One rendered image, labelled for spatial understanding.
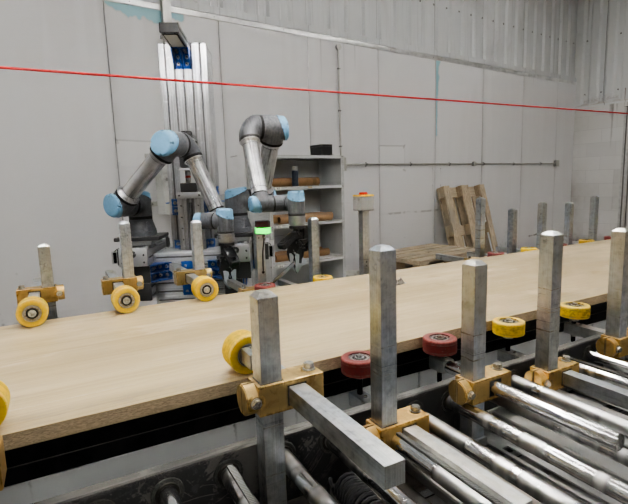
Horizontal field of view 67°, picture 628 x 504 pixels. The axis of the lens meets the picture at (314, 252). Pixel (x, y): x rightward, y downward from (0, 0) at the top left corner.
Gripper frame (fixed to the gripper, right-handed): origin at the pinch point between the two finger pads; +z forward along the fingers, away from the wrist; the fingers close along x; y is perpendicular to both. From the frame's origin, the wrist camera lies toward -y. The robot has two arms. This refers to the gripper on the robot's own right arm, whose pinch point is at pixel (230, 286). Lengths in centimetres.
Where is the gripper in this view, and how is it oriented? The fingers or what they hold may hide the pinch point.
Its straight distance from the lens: 219.1
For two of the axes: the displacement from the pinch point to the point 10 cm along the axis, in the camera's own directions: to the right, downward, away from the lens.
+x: -8.8, 1.0, -4.7
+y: -4.8, -1.2, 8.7
